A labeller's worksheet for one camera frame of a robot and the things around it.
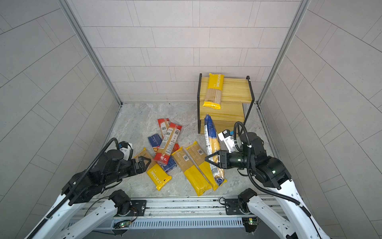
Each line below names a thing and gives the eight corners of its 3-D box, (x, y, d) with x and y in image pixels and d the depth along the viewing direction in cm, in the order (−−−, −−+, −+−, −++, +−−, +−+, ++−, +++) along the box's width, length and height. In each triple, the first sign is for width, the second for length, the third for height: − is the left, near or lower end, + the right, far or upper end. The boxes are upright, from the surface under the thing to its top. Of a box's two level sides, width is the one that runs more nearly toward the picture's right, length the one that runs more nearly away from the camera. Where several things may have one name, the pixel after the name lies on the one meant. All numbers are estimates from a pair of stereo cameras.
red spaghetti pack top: (154, 162, 87) (152, 159, 83) (171, 126, 103) (170, 122, 100) (167, 165, 85) (166, 163, 82) (182, 129, 102) (181, 125, 99)
